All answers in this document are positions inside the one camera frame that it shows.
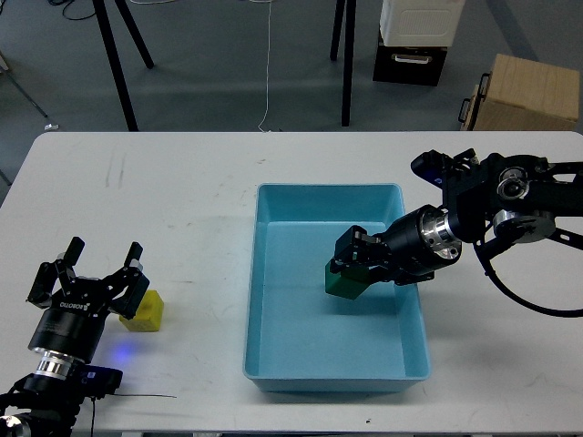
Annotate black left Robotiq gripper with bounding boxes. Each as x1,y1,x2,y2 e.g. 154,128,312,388
26,237,149,363

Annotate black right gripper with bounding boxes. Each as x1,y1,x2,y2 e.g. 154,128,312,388
330,205,461,286

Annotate green block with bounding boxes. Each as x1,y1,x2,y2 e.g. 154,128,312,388
324,262,371,300

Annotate yellow block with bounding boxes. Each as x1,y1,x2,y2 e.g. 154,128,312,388
118,290,164,332

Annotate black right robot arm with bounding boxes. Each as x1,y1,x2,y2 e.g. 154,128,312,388
325,148,582,318

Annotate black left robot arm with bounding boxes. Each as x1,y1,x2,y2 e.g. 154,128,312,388
1,237,149,436

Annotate light blue plastic bin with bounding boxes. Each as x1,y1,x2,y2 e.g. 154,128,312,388
243,184,432,392

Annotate black right table legs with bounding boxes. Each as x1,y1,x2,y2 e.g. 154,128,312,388
329,0,357,127

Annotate black table legs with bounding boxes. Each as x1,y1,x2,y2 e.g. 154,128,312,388
329,0,357,127
90,0,155,133

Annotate black left table legs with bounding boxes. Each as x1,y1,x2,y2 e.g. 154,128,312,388
90,0,155,133

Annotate black box with handle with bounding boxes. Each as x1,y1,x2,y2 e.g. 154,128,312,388
373,38,448,86

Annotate wooden box with handles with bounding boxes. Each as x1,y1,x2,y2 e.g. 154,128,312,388
458,54,580,131

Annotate white hanging cable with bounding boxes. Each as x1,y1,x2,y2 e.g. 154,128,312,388
257,0,275,134

